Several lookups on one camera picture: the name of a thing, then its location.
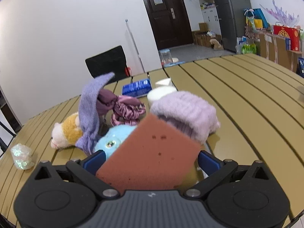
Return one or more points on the green snack bag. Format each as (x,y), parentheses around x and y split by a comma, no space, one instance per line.
(249,49)

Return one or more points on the pink satin scrunchie bonnet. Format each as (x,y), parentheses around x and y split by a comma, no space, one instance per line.
(127,110)

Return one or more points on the light blue plush toy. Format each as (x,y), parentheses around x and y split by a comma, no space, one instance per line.
(113,139)

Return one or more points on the grey refrigerator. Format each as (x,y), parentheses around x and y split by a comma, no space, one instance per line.
(232,21)

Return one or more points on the orange white plush toy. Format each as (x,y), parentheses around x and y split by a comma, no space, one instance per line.
(67,133)

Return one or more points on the white kitchen cabinet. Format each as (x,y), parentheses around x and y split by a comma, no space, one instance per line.
(209,12)

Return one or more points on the iridescent wrapper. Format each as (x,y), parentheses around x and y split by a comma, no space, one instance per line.
(22,157)

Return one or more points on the white round foam sponge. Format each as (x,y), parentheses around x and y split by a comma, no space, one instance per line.
(159,92)

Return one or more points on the white tape roll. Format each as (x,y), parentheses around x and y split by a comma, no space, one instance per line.
(164,82)

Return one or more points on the white pole by wall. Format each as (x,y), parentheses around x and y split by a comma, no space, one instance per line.
(134,44)

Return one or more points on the red gift box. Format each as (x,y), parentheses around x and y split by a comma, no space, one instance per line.
(288,32)

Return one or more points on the dark brown door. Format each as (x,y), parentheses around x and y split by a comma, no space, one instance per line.
(169,22)

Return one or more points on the purple knitted scarf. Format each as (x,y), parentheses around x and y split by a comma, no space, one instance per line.
(87,112)

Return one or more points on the black folding chair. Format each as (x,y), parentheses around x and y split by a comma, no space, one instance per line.
(113,60)

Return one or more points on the red-brown sponge block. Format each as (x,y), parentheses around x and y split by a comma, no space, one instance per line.
(155,156)

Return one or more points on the cardboard boxes stack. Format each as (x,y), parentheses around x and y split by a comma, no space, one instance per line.
(276,48)

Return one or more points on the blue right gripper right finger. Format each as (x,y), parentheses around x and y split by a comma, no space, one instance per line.
(208,163)

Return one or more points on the blue gift bag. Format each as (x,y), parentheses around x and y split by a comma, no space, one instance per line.
(256,17)

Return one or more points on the blue tissue pack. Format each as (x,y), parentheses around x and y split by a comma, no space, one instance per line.
(137,89)

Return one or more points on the lilac fluffy towel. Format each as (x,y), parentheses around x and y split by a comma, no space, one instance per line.
(188,113)

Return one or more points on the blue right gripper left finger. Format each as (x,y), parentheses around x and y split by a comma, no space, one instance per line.
(93,162)

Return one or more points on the clear plastic jar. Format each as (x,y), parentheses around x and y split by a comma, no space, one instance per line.
(166,57)

